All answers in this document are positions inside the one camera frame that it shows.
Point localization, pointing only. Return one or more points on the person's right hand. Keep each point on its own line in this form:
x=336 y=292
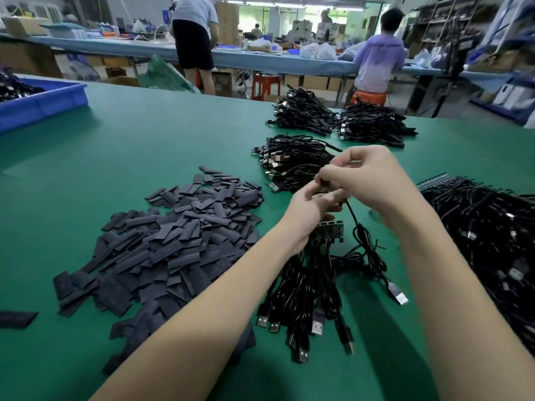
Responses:
x=376 y=175

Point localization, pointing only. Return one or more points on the person's left hand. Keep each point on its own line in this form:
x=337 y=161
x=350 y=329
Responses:
x=305 y=214

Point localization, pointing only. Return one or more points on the pile of black sleeve strips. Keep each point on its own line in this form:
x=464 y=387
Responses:
x=163 y=250

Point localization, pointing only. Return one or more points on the person's right forearm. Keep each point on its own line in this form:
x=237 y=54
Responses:
x=472 y=313

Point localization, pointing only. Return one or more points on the person's left forearm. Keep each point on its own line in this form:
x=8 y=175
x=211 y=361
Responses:
x=196 y=334

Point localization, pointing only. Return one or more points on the orange plastic stool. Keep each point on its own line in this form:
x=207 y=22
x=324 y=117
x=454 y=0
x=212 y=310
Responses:
x=369 y=97

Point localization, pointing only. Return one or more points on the red plastic stool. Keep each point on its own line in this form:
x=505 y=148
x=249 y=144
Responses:
x=266 y=86

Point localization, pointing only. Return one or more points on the black tripod stand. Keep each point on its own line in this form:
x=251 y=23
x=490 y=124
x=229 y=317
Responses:
x=456 y=54

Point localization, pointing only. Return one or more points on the small upright cardboard box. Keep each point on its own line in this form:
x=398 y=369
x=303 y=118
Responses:
x=223 y=83

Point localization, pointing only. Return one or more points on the blue metal shelving rack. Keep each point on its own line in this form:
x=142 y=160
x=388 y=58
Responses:
x=510 y=79

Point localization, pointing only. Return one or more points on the green plastic bag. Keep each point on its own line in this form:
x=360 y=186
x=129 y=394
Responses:
x=167 y=77

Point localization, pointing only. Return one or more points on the open cardboard box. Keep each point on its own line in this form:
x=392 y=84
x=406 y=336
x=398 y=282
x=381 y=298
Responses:
x=124 y=81

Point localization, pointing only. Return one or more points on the long blue work table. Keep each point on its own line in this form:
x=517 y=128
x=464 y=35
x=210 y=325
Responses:
x=109 y=47

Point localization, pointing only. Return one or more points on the blue plastic bin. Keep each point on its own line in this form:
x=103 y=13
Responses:
x=46 y=106

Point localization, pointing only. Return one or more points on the large brown cardboard box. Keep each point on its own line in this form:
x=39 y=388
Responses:
x=25 y=58

